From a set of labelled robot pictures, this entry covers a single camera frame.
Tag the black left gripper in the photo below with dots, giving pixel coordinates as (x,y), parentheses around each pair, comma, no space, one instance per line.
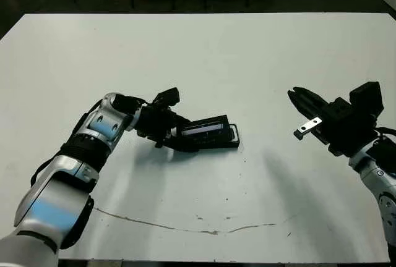
(154,125)

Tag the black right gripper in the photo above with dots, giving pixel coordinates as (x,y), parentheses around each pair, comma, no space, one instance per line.
(343,128)

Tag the black box lid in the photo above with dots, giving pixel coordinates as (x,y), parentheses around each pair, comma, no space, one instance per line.
(207,131)

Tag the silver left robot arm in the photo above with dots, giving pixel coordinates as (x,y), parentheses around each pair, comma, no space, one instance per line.
(62,186)

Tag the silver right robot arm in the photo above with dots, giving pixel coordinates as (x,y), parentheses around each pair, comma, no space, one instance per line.
(380,180)

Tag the black box with white insert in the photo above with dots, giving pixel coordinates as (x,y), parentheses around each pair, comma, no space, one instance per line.
(233,138)

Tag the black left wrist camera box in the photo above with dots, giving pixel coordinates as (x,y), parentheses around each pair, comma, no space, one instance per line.
(167,97)

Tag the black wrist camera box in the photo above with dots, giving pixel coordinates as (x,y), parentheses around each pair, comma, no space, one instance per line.
(366,97)
(167,97)

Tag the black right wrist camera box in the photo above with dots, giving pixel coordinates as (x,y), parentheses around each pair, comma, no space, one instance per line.
(366,97)

